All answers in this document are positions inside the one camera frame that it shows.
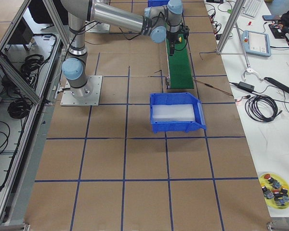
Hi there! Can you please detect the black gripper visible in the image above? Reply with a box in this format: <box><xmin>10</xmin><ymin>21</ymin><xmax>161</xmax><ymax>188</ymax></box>
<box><xmin>167</xmin><ymin>31</ymin><xmax>180</xmax><ymax>56</ymax></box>

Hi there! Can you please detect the yellow plate of buttons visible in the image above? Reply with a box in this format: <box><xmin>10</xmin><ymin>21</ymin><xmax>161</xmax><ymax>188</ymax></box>
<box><xmin>259</xmin><ymin>173</ymin><xmax>289</xmax><ymax>209</ymax></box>

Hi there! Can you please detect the green conveyor belt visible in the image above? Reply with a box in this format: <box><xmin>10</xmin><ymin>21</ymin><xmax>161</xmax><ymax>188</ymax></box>
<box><xmin>166</xmin><ymin>34</ymin><xmax>194</xmax><ymax>90</ymax></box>

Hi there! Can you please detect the left blue bin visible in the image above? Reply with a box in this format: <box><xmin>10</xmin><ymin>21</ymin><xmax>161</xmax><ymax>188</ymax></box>
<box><xmin>147</xmin><ymin>0</ymin><xmax>169</xmax><ymax>7</ymax></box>

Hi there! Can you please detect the blue bin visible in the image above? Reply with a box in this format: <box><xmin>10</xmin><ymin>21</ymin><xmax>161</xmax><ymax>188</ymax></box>
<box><xmin>147</xmin><ymin>0</ymin><xmax>169</xmax><ymax>7</ymax></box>
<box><xmin>150</xmin><ymin>92</ymin><xmax>207</xmax><ymax>133</ymax></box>

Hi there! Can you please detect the right blue bin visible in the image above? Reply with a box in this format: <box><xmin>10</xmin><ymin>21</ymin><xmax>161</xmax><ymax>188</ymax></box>
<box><xmin>150</xmin><ymin>92</ymin><xmax>207</xmax><ymax>133</ymax></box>

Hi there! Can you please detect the white foam pad right bin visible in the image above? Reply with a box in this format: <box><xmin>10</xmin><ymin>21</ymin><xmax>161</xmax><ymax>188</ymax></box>
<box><xmin>152</xmin><ymin>104</ymin><xmax>196</xmax><ymax>122</ymax></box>

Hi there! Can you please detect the black power adapter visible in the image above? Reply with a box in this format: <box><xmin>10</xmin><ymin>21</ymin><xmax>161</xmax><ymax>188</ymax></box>
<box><xmin>238</xmin><ymin>81</ymin><xmax>254</xmax><ymax>93</ymax></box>

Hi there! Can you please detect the teach pendant tablet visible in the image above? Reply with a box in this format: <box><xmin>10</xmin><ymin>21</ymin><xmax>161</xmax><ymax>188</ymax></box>
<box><xmin>241</xmin><ymin>30</ymin><xmax>271</xmax><ymax>57</ymax></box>

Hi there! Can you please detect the aluminium frame post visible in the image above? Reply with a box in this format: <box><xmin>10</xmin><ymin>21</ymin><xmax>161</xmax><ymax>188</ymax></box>
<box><xmin>216</xmin><ymin>0</ymin><xmax>245</xmax><ymax>54</ymax></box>

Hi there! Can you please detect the coiled black cable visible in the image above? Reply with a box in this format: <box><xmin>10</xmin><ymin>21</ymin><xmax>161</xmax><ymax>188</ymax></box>
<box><xmin>245</xmin><ymin>94</ymin><xmax>280</xmax><ymax>122</ymax></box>

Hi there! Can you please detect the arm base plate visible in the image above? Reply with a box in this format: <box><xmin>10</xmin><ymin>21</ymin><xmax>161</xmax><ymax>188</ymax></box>
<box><xmin>61</xmin><ymin>76</ymin><xmax>103</xmax><ymax>106</ymax></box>

